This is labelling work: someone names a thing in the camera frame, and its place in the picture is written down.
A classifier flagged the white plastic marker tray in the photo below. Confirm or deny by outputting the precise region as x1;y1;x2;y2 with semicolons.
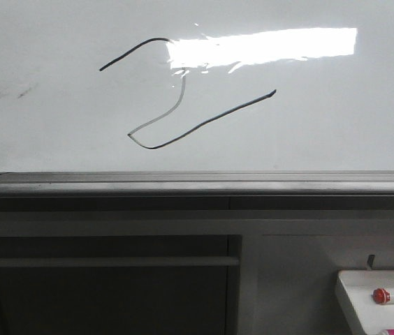
335;270;394;334

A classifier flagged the white whiteboard with frame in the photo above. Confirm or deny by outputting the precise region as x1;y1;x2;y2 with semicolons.
0;1;394;198

